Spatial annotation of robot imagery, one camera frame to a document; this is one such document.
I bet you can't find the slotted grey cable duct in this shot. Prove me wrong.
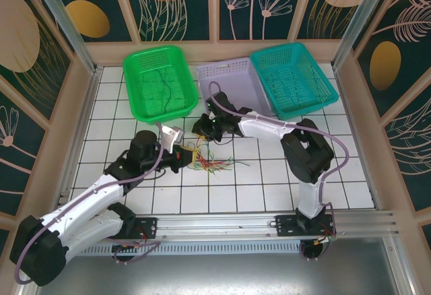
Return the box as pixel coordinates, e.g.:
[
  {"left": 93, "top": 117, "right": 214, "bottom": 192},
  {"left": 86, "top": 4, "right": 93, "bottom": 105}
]
[{"left": 46, "top": 242, "right": 304, "bottom": 256}]

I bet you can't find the teal plastic basket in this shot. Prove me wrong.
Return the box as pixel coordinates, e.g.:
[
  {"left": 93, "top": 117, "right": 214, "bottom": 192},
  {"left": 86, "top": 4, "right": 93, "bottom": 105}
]
[{"left": 249, "top": 41, "right": 339, "bottom": 121}]

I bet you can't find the coloured jumper cable bundle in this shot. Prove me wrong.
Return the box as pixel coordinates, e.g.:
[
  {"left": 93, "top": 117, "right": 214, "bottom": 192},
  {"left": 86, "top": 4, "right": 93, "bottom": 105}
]
[{"left": 189, "top": 136, "right": 252, "bottom": 174}]

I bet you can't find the lavender plastic basket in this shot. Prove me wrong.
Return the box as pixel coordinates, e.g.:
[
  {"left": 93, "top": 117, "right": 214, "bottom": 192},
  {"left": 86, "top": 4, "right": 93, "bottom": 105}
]
[{"left": 196, "top": 56, "right": 272, "bottom": 119}]

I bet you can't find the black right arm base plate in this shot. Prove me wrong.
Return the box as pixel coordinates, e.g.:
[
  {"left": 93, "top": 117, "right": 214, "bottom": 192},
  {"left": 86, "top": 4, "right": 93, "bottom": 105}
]
[{"left": 275, "top": 214, "right": 337, "bottom": 238}]

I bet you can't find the dark green jumper cable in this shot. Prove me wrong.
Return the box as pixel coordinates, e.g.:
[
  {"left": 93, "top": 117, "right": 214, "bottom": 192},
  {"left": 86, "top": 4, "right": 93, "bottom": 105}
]
[{"left": 155, "top": 68, "right": 175, "bottom": 116}]

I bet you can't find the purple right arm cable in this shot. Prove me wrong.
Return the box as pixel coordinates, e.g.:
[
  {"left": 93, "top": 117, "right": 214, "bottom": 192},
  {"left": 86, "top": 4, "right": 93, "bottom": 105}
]
[{"left": 208, "top": 81, "right": 350, "bottom": 242}]

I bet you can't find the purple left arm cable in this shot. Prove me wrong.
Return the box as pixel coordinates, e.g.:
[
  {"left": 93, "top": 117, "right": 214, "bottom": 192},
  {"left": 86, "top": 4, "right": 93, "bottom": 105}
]
[{"left": 15, "top": 121, "right": 169, "bottom": 286}]

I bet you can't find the grey metal panel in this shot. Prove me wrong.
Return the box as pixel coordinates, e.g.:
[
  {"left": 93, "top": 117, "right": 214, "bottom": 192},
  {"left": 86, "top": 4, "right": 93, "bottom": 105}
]
[{"left": 33, "top": 254, "right": 401, "bottom": 295}]

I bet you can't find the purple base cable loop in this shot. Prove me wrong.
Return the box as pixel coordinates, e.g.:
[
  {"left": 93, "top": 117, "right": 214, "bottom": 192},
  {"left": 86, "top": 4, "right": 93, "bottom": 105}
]
[
  {"left": 298, "top": 237, "right": 333, "bottom": 263},
  {"left": 100, "top": 226, "right": 161, "bottom": 265}
]

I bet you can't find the aluminium frame post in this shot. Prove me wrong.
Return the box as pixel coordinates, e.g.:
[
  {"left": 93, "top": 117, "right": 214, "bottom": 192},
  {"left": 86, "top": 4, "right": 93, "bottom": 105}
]
[
  {"left": 26, "top": 0, "right": 102, "bottom": 77},
  {"left": 331, "top": 0, "right": 403, "bottom": 70}
]

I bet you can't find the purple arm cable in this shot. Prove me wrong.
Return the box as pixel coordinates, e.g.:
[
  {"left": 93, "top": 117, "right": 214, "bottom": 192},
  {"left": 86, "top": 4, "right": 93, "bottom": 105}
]
[
  {"left": 15, "top": 121, "right": 169, "bottom": 286},
  {"left": 208, "top": 81, "right": 350, "bottom": 242}
]

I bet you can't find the aluminium side rail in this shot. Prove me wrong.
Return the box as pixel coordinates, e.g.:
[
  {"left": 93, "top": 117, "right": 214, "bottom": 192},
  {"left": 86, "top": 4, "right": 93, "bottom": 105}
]
[
  {"left": 57, "top": 67, "right": 103, "bottom": 214},
  {"left": 331, "top": 65, "right": 383, "bottom": 210}
]

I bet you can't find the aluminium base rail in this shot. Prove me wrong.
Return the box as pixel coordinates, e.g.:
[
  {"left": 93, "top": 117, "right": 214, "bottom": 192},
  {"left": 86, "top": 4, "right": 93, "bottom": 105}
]
[{"left": 32, "top": 211, "right": 400, "bottom": 242}]

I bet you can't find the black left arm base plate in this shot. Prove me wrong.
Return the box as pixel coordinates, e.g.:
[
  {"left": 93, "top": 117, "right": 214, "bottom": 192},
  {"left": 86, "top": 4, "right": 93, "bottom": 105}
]
[{"left": 96, "top": 216, "right": 159, "bottom": 240}]

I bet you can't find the green plastic basket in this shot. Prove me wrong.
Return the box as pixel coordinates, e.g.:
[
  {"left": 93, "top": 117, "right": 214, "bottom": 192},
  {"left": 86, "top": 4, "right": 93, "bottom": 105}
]
[{"left": 123, "top": 44, "right": 199, "bottom": 123}]

